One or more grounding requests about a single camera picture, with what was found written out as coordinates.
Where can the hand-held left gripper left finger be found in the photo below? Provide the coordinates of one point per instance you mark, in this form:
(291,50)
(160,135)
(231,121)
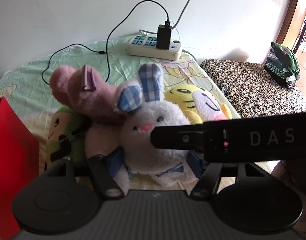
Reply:
(116,163)

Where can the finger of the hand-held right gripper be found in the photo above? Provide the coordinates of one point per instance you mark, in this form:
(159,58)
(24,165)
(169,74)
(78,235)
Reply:
(173,136)

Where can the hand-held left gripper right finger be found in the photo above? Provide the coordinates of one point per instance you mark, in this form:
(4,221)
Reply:
(195,163)

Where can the white plush rabbit checked ears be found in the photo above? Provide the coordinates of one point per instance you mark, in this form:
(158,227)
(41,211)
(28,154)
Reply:
(158,112)

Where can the yellow plush tiger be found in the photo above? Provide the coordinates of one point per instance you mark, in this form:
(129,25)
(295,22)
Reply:
(193,97)

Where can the green plush toy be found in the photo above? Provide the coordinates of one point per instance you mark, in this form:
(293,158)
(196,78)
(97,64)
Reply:
(65,127)

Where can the pink plush bunny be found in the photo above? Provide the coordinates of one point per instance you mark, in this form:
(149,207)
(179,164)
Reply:
(93,100)

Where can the red cardboard box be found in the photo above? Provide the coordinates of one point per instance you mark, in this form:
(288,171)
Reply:
(10,155)

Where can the person's right hand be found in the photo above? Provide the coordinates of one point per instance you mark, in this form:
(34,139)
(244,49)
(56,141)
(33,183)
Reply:
(280,170)

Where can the black floral patterned mattress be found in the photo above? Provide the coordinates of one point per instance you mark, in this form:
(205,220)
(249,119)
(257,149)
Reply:
(255,87)

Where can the pile of green clothes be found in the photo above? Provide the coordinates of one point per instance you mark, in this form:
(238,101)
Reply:
(285,62)

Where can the white power strip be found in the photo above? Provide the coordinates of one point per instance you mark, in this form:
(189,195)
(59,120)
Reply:
(148,50)

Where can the black charger adapter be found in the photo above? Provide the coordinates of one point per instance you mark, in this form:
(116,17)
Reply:
(163,37)

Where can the green cartoon bedsheet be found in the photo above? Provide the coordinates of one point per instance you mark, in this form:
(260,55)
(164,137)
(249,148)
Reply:
(23,80)

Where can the wooden door frame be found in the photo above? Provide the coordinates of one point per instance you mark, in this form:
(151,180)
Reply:
(295,12)

